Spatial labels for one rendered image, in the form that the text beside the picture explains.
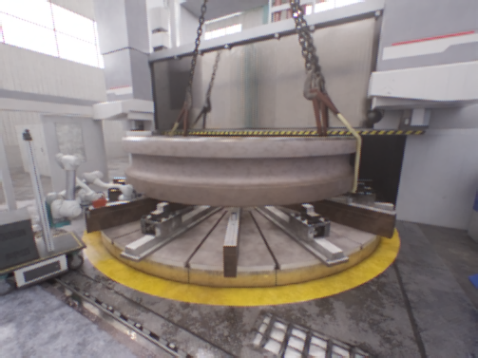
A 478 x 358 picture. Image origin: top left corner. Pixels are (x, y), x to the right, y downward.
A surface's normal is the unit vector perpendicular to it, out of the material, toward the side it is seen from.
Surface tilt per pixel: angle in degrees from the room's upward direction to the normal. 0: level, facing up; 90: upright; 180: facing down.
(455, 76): 90
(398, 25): 90
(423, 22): 90
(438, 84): 90
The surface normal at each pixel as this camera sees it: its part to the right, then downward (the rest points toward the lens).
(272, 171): 0.17, 0.20
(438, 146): -0.47, 0.18
